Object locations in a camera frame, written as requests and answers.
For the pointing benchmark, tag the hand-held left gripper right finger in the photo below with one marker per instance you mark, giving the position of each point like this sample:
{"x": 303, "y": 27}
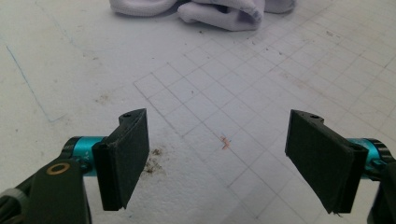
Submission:
{"x": 323, "y": 165}

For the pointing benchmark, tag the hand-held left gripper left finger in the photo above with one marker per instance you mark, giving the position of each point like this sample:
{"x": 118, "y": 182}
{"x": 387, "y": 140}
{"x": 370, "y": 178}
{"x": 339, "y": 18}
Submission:
{"x": 123, "y": 161}

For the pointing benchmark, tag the lavender printed towel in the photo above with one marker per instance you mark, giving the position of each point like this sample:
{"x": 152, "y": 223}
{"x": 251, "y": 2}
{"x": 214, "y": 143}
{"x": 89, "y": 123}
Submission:
{"x": 218, "y": 15}

